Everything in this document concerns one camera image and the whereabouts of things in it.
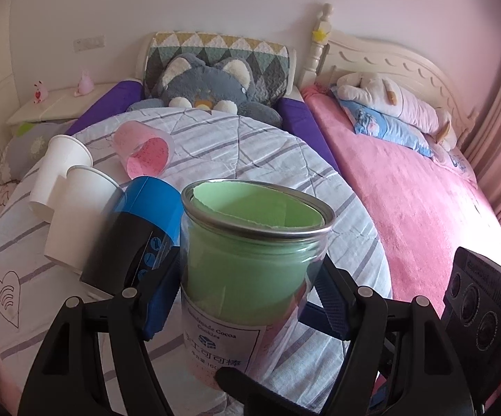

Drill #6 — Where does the green and pink clear jar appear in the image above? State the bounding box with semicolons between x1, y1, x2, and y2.
180;179;336;388

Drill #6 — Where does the white paper cup front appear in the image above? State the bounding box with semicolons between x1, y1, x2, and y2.
44;165;123;274

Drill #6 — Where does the white paper cup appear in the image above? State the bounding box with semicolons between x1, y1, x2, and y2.
44;165;123;274
29;134;93;223

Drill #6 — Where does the pink plastic cup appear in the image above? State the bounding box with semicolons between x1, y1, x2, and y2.
112;120;175;179

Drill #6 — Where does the white paper cup rear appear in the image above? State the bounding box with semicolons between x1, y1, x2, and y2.
29;134;93;223

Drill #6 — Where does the blue and black can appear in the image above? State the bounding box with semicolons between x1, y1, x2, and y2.
80;176;183;296

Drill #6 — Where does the grey striped white quilt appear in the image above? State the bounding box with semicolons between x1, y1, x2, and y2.
0;108;391;411

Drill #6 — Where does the pink fleece blanket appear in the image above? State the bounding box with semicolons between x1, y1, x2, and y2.
299;84;501;416

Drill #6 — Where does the blue cartoon pillow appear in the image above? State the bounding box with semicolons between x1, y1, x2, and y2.
329;86;434;158

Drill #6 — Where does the grey flower cushion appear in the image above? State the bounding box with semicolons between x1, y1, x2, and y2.
0;120;74;185

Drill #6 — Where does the purple bed bumper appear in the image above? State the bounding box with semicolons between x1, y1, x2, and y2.
66;80;340;173

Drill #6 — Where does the cream bedside table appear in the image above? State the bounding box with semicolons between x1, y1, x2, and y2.
6;83;116;132

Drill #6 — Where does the white and pink plush dog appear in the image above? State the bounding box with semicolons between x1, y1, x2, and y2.
335;72;457;151

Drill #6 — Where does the pink rabbit figurine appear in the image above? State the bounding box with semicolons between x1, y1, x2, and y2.
74;70;95;98

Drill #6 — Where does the small pink heart figurine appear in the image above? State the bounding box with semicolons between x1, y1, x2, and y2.
33;81;49;104

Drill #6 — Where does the grey cat plush toy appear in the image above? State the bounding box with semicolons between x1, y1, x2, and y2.
128;53;282;128

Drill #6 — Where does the cream wooden bed headboard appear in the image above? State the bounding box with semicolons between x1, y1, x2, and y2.
295;3;479;146

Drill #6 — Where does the triangle patterned quilted pillow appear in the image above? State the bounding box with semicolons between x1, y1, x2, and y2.
135;31;296;106

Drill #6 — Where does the white wall socket panel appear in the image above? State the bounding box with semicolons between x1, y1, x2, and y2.
74;35;105;53

